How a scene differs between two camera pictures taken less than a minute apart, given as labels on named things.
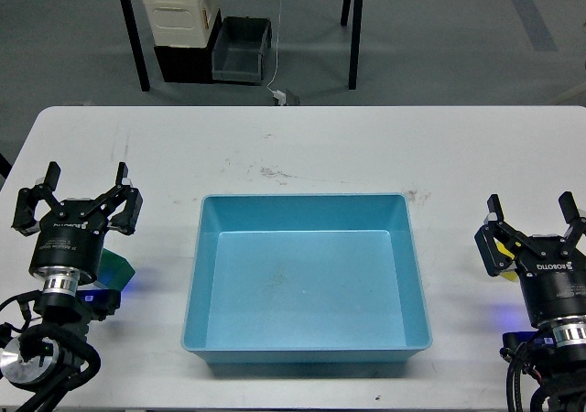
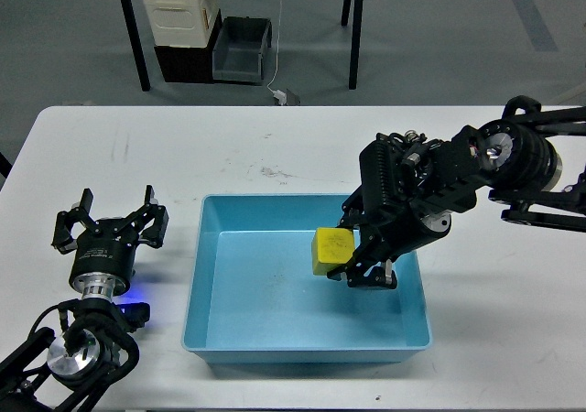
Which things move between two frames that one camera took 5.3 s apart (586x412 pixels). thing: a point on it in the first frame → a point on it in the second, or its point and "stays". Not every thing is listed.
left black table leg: (133, 32) stays
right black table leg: (356, 30) stays
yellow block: (510, 275) → (331, 247)
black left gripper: (72, 233) → (105, 252)
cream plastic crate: (181, 7) stays
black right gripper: (553, 273) → (411, 187)
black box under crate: (189, 65) stays
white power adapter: (280, 96) stays
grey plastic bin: (237, 53) stays
